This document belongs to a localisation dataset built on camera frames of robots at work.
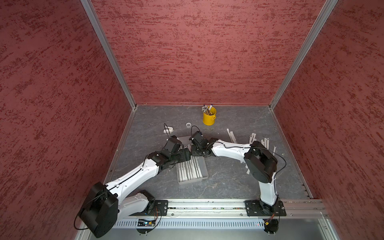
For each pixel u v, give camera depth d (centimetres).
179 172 85
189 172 85
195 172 85
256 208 74
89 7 71
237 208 76
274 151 95
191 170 86
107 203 39
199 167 87
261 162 51
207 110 96
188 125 110
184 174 85
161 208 74
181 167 87
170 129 103
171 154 63
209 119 104
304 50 88
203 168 87
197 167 87
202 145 72
